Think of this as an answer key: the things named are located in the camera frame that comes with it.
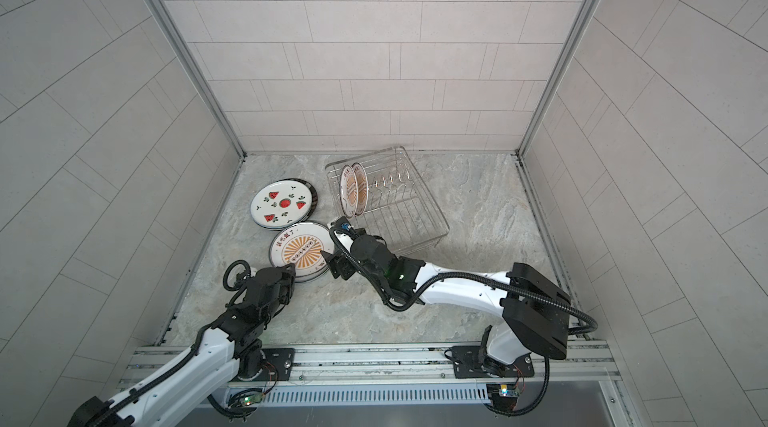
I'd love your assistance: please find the white watermelon plate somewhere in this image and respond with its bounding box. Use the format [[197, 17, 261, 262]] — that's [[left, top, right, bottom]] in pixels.
[[250, 179, 311, 230]]

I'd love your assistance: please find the dark striped rim plate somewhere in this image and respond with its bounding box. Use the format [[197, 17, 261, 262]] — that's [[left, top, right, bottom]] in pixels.
[[286, 178, 318, 222]]

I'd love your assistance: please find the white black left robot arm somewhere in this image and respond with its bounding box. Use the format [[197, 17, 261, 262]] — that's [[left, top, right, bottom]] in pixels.
[[68, 264, 296, 426]]

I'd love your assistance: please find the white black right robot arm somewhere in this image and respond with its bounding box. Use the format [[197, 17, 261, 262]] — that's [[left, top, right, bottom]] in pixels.
[[322, 232, 571, 377]]

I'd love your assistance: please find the front orange sunburst plate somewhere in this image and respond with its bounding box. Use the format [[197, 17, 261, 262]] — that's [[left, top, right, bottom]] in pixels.
[[339, 165, 358, 217]]

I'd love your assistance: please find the orange sunburst plate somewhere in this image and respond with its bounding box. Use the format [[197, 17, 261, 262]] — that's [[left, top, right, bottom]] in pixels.
[[339, 165, 358, 217], [352, 162, 369, 216]]

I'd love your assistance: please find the left green circuit board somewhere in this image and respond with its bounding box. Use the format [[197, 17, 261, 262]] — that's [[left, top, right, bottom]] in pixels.
[[229, 388, 267, 410]]

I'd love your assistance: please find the green circuit board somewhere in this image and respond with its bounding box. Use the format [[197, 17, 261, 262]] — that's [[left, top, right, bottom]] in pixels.
[[486, 382, 524, 413], [229, 388, 267, 410]]

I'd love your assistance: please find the right green circuit board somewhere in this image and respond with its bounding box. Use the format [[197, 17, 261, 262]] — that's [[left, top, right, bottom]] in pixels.
[[486, 382, 524, 413]]

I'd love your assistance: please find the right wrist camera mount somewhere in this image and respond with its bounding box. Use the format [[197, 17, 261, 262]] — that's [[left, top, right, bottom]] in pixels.
[[328, 216, 358, 255]]

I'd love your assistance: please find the wire metal dish rack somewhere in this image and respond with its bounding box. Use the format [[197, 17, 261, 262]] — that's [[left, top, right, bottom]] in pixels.
[[325, 146, 450, 256]]

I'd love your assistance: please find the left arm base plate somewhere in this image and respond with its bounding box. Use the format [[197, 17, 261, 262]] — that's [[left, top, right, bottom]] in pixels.
[[237, 348, 295, 383]]

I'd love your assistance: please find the aluminium front rail frame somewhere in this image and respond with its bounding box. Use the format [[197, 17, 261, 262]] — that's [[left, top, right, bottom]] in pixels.
[[119, 340, 637, 427]]

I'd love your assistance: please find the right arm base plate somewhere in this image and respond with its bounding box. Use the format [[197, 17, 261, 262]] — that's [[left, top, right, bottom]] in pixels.
[[443, 344, 535, 380]]

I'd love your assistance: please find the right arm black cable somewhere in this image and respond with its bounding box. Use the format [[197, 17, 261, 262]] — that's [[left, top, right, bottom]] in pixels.
[[333, 218, 600, 419]]

